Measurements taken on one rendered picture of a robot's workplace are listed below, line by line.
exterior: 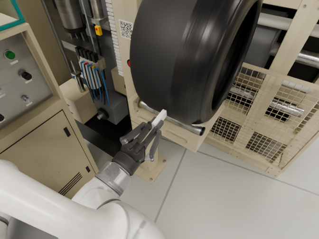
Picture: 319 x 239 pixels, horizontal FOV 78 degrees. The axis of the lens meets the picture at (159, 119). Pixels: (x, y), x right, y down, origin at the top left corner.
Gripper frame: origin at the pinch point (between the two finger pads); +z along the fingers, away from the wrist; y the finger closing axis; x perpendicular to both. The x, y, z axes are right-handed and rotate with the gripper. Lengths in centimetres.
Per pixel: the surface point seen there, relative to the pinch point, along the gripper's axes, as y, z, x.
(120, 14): 35.2, 26.9, -14.8
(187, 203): -13, 5, 111
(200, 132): -10.1, 14.5, 19.8
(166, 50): 2.3, 9.6, -20.1
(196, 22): -3.4, 15.3, -26.6
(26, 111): 64, -19, 16
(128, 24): 31.4, 26.4, -11.8
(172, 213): -8, -7, 109
